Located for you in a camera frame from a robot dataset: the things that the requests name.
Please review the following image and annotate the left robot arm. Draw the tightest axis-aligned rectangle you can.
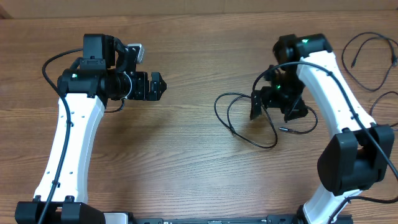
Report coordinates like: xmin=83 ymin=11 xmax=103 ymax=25
xmin=15 ymin=34 xmax=167 ymax=223

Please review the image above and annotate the black smooth usb cable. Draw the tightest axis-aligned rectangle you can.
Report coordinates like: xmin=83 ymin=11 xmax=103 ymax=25
xmin=341 ymin=31 xmax=398 ymax=93

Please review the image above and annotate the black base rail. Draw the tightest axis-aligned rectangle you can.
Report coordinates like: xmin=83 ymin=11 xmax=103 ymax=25
xmin=104 ymin=211 xmax=354 ymax=224

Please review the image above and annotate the black braided usb cable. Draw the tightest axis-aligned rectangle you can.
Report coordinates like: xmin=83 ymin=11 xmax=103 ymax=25
xmin=213 ymin=92 xmax=319 ymax=150

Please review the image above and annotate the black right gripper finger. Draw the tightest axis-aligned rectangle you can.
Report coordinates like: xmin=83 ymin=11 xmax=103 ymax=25
xmin=284 ymin=99 xmax=308 ymax=123
xmin=250 ymin=90 xmax=262 ymax=120

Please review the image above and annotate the black thin usb cable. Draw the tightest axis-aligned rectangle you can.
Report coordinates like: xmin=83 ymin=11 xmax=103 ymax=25
xmin=369 ymin=90 xmax=398 ymax=131

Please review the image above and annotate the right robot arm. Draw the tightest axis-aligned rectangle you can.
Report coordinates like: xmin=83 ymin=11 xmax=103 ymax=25
xmin=250 ymin=34 xmax=394 ymax=223

